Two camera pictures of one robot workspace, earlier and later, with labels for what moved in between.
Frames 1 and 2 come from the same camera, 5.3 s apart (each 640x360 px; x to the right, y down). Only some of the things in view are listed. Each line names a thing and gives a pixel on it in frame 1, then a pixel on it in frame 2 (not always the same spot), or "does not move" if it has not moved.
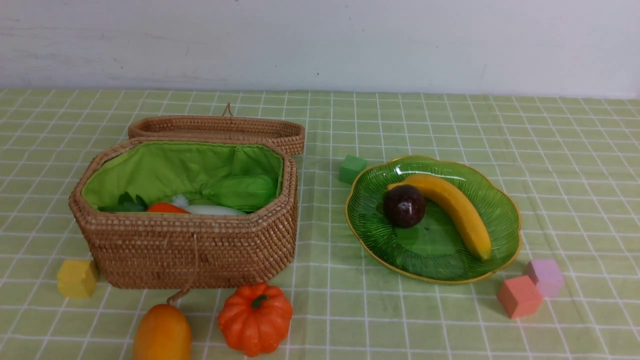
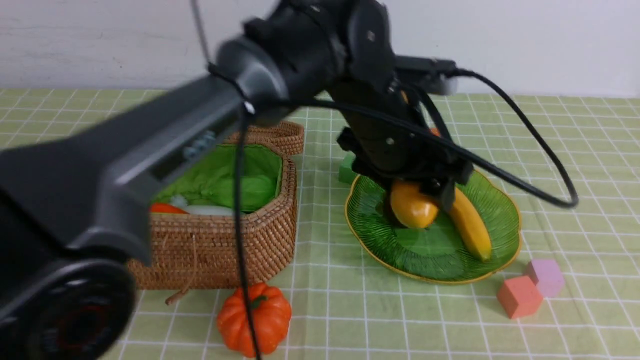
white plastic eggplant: (213, 209) does not move
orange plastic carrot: (162, 207) does not move
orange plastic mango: (164, 333) to (411, 208)
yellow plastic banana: (473, 226) does not move
